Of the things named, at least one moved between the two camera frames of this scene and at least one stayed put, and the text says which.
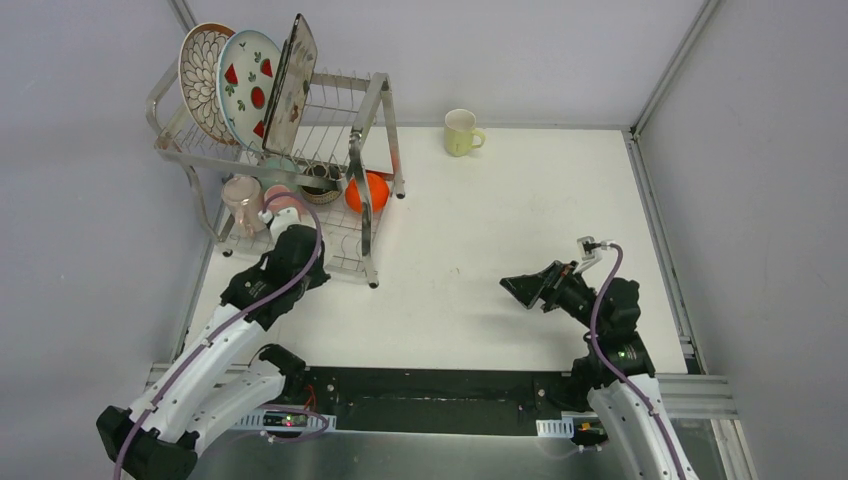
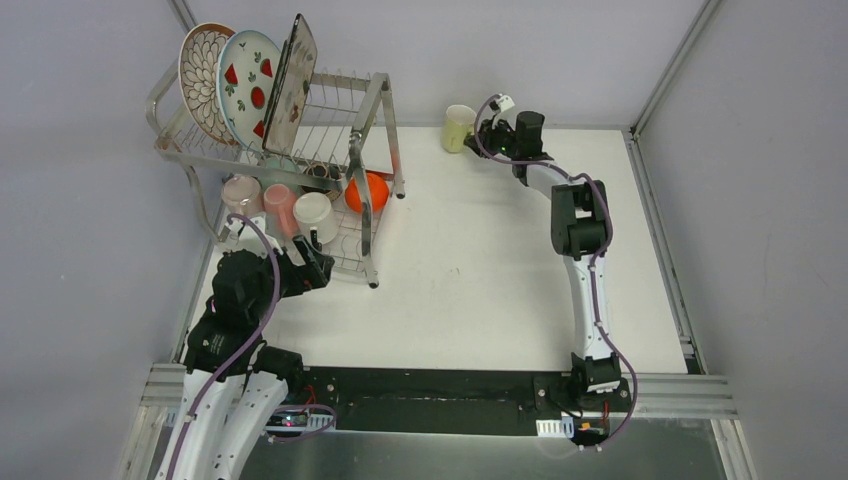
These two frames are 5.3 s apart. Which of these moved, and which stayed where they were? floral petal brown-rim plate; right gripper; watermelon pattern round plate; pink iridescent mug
Moved: right gripper
Stayed: floral petal brown-rim plate; pink iridescent mug; watermelon pattern round plate
